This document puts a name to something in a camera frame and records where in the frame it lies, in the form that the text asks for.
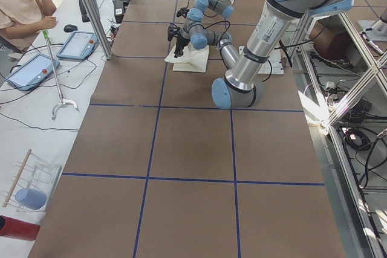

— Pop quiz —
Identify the near blue teach pendant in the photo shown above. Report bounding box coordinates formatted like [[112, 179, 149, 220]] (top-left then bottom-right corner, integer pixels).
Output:
[[5, 53, 53, 91]]

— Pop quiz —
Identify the black keyboard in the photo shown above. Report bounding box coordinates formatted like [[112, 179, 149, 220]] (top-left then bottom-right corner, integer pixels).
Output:
[[79, 0, 99, 22]]

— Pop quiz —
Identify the far blue teach pendant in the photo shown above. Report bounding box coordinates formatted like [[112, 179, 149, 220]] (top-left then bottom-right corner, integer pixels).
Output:
[[56, 31, 99, 60]]

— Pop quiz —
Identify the blue teach pendant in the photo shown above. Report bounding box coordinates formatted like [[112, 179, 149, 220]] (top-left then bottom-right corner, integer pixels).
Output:
[[56, 31, 99, 60], [5, 53, 53, 91]]

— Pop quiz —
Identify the cream long-sleeve cat shirt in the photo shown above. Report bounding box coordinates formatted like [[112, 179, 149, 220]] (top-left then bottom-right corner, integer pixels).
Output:
[[164, 43, 209, 73]]

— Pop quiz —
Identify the aluminium frame post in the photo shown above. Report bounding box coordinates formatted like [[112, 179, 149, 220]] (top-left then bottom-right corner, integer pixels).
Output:
[[82, 0, 112, 60]]

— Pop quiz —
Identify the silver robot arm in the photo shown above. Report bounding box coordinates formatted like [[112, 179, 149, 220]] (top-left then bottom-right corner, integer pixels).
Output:
[[177, 0, 235, 22], [167, 0, 354, 109]]

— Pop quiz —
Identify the reacher grabber tool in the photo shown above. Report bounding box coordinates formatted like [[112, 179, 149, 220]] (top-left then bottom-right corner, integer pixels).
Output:
[[42, 30, 79, 120]]

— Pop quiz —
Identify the red bottle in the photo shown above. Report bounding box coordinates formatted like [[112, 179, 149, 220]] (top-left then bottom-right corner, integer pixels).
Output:
[[1, 215, 41, 241]]

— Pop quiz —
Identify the black computer mouse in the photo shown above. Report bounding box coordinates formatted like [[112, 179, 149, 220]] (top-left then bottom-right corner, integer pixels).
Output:
[[63, 24, 78, 33]]

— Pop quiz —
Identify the clear acrylic rack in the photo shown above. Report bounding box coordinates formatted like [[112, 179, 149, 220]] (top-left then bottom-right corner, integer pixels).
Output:
[[1, 153, 62, 212]]

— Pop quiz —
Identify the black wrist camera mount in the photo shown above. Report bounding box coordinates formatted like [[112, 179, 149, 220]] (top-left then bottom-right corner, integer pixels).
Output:
[[176, 7, 189, 19], [167, 23, 180, 42]]

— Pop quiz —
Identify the blue cup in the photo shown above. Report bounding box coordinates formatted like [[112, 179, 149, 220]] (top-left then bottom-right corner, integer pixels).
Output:
[[15, 188, 47, 210]]

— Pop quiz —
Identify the person in beige shirt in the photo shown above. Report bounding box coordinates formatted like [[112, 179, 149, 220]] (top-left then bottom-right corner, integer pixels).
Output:
[[1, 0, 57, 51]]

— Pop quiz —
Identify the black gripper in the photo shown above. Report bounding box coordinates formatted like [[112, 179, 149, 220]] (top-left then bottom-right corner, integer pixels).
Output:
[[174, 33, 190, 58]]

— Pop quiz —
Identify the white camera mast pedestal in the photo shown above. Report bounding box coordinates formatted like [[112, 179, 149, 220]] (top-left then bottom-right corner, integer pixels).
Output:
[[235, 46, 284, 77]]

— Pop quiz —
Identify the wooden stick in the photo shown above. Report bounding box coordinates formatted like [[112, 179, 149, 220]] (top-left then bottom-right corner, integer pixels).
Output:
[[2, 149, 32, 208]]

